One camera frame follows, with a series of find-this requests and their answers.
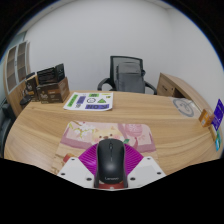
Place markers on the black box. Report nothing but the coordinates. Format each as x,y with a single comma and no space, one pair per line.
50,74

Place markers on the purple standing card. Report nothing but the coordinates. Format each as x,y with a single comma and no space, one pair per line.
219,114

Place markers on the black leather armchair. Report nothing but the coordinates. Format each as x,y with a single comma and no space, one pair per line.
6,130

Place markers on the orange cardboard box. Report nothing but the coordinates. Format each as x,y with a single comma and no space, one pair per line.
205,118

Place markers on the small black chair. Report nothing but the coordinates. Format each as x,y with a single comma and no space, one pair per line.
25,99

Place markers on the black mesh office chair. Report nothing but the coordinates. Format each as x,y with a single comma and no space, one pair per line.
130,76

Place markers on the wooden side desk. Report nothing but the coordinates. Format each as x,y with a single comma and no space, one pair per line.
180,87

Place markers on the green flat box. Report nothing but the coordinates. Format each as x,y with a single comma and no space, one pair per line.
219,136

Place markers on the white sheet with grey circle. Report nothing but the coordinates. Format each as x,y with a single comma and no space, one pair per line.
184,107

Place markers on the small tan box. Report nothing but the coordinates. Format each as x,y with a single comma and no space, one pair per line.
213,132

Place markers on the black computer mouse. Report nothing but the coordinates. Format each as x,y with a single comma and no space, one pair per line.
110,163

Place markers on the small blue box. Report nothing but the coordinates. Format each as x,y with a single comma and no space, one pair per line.
217,145

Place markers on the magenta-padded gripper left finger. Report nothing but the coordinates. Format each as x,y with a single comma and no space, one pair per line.
75,171

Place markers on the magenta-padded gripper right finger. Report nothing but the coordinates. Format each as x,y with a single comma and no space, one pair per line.
146,170

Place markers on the dark brown cardboard box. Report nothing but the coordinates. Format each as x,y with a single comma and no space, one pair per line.
53,92

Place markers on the wooden shelf unit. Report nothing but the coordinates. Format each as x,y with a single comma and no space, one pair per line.
15,71

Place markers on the dog print mouse pad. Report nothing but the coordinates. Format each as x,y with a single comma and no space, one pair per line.
83,135

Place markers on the small brown printed box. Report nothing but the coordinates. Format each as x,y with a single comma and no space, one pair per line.
31,87

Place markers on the white sticker sheet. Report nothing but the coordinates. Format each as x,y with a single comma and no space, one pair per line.
88,101

